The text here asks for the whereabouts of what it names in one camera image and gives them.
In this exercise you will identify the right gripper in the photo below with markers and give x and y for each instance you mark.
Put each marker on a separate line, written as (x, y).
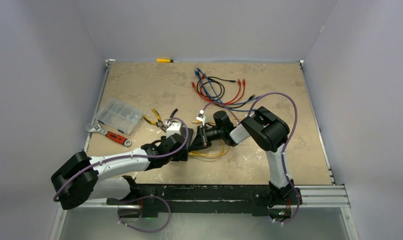
(201, 140)

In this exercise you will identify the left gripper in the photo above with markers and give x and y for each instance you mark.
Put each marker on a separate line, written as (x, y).
(179, 152)

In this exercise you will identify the black network switch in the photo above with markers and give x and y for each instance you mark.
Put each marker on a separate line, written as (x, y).
(183, 154)

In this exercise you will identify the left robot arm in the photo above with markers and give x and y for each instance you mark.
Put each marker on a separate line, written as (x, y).
(84, 177)

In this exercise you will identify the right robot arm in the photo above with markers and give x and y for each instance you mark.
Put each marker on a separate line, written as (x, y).
(268, 131)

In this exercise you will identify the clear plastic parts box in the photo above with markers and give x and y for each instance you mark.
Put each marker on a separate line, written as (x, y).
(119, 115)

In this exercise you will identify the yellow screwdriver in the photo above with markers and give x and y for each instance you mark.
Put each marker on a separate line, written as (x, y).
(165, 60)

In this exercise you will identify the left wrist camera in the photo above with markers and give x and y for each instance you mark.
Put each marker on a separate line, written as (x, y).
(174, 128)

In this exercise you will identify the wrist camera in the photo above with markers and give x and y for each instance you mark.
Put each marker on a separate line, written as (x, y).
(174, 128)
(201, 117)

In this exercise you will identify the yellow handled pliers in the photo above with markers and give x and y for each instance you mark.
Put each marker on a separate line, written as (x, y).
(158, 122)

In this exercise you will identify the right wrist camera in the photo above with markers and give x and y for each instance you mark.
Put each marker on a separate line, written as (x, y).
(201, 117)

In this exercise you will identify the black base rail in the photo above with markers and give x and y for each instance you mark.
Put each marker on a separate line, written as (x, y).
(255, 200)

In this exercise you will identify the red handled adjustable wrench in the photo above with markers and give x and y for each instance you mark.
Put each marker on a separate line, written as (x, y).
(96, 128)

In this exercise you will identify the aluminium table frame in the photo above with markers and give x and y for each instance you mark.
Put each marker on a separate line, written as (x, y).
(316, 196)

